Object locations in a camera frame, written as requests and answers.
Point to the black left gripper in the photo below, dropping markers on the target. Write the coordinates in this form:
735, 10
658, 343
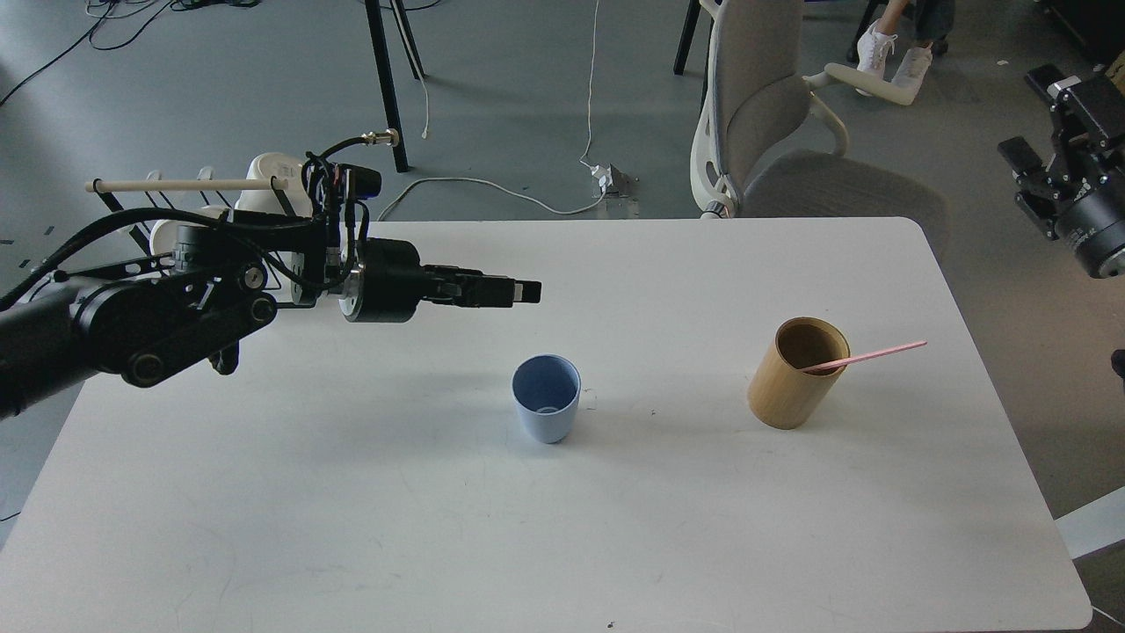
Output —
388, 282

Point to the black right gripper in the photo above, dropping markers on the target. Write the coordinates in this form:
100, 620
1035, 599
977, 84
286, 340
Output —
1088, 128

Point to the blue plastic cup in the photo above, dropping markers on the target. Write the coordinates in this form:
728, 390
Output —
546, 390

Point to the pink chopstick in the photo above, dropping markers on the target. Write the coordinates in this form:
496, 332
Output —
842, 362

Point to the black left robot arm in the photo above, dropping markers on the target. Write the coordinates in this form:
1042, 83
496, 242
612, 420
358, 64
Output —
148, 318

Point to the white mug on rack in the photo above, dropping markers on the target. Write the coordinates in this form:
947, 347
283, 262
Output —
276, 166

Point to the black table leg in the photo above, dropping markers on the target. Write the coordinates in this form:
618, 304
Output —
383, 68

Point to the bamboo cylinder holder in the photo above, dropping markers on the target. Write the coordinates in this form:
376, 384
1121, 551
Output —
782, 393

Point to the grey office chair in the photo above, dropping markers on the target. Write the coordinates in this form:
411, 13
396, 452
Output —
767, 147

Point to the black wire cup rack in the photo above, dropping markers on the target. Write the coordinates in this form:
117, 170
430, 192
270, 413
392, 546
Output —
183, 195

